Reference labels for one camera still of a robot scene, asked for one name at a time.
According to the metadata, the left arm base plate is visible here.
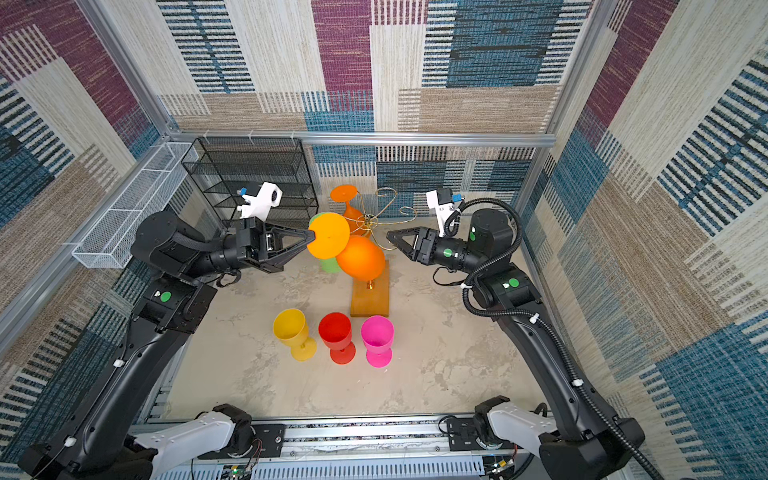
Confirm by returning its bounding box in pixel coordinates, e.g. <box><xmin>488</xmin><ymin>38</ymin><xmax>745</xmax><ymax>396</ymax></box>
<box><xmin>200</xmin><ymin>423</ymin><xmax>286</xmax><ymax>460</ymax></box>

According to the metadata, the aluminium front rail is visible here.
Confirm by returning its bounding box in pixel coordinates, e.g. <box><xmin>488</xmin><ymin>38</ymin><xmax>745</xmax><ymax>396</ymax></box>
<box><xmin>128</xmin><ymin>412</ymin><xmax>552</xmax><ymax>479</ymax></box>

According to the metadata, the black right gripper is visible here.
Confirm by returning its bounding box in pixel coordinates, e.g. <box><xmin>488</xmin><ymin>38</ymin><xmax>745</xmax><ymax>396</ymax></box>
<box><xmin>387</xmin><ymin>227</ymin><xmax>485</xmax><ymax>275</ymax></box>

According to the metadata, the pink wine glass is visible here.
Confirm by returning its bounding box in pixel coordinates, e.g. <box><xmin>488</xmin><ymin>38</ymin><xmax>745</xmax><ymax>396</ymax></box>
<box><xmin>360</xmin><ymin>315</ymin><xmax>395</xmax><ymax>368</ymax></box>

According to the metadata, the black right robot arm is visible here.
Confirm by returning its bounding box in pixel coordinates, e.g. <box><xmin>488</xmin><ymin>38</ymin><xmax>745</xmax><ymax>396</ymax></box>
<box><xmin>386</xmin><ymin>198</ymin><xmax>662</xmax><ymax>479</ymax></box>

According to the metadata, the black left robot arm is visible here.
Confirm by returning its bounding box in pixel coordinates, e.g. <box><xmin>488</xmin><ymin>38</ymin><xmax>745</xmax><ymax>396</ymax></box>
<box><xmin>18</xmin><ymin>211</ymin><xmax>315</xmax><ymax>479</ymax></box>

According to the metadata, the gold wire glass rack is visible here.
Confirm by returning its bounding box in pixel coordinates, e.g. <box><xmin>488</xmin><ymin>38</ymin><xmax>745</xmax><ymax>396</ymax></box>
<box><xmin>349</xmin><ymin>186</ymin><xmax>418</xmax><ymax>252</ymax></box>

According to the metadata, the yellow wine glass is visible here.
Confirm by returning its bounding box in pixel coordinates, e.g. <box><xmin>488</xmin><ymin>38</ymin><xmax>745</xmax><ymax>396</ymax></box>
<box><xmin>273</xmin><ymin>308</ymin><xmax>317</xmax><ymax>362</ymax></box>

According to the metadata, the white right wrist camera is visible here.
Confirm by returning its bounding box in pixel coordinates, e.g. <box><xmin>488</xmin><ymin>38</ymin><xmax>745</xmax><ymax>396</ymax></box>
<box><xmin>426</xmin><ymin>187</ymin><xmax>462</xmax><ymax>238</ymax></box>

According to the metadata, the orange wooden rack base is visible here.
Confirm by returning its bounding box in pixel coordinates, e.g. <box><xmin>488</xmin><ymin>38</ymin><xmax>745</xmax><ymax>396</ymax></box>
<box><xmin>350</xmin><ymin>261</ymin><xmax>390</xmax><ymax>318</ymax></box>

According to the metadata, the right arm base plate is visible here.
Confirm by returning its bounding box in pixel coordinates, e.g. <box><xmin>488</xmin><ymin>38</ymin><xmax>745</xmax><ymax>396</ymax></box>
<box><xmin>438</xmin><ymin>415</ymin><xmax>520</xmax><ymax>452</ymax></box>

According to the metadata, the black mesh shelf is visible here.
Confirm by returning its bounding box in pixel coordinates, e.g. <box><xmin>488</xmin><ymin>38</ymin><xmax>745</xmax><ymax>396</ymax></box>
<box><xmin>182</xmin><ymin>137</ymin><xmax>319</xmax><ymax>228</ymax></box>

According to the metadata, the green wine glass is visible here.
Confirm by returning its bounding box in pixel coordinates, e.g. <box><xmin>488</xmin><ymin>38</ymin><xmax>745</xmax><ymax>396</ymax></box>
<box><xmin>309</xmin><ymin>212</ymin><xmax>342</xmax><ymax>273</ymax></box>

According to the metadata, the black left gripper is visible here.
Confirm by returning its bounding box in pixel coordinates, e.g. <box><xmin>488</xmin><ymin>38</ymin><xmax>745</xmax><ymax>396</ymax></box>
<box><xmin>186</xmin><ymin>226</ymin><xmax>313</xmax><ymax>287</ymax></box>

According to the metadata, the red wine glass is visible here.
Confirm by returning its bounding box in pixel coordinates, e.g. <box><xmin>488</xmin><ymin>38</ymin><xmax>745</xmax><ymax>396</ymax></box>
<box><xmin>318</xmin><ymin>312</ymin><xmax>356</xmax><ymax>365</ymax></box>

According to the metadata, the orange wine glass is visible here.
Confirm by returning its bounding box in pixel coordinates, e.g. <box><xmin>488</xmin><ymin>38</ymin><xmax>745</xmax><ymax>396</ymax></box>
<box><xmin>330</xmin><ymin>184</ymin><xmax>366</xmax><ymax>236</ymax></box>
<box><xmin>308</xmin><ymin>212</ymin><xmax>386</xmax><ymax>282</ymax></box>

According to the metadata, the white mesh wall basket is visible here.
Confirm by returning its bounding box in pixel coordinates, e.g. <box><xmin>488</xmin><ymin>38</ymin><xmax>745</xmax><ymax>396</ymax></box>
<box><xmin>72</xmin><ymin>142</ymin><xmax>191</xmax><ymax>269</ymax></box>

